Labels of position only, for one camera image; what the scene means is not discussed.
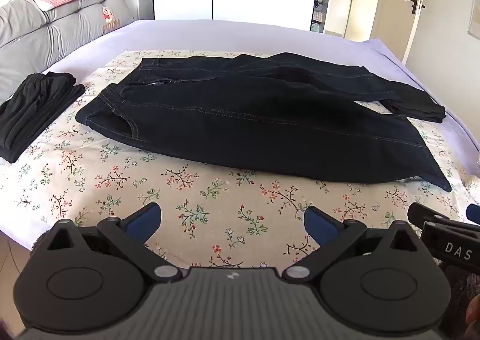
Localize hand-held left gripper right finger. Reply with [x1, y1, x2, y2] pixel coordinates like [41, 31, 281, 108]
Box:
[281, 206, 433, 284]

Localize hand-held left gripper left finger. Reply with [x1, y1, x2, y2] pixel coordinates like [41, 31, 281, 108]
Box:
[37, 202, 184, 284]

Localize dark denim pants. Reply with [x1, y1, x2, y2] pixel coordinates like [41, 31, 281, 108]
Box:
[75, 52, 453, 193]

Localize floral printed blanket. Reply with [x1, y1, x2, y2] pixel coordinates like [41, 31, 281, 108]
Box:
[0, 48, 480, 270]

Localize purple bed sheet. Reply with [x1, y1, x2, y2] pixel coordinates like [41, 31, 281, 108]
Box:
[0, 19, 480, 251]

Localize patterned clothes pile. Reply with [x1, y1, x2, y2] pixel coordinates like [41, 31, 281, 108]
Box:
[310, 0, 325, 32]

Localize grey headboard cushion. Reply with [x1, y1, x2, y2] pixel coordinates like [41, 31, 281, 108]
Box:
[0, 0, 136, 95]

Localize white door with black handle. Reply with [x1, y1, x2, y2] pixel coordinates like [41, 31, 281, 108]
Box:
[400, 0, 430, 64]

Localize black door handle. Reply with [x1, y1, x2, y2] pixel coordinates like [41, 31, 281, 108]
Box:
[404, 0, 426, 17]

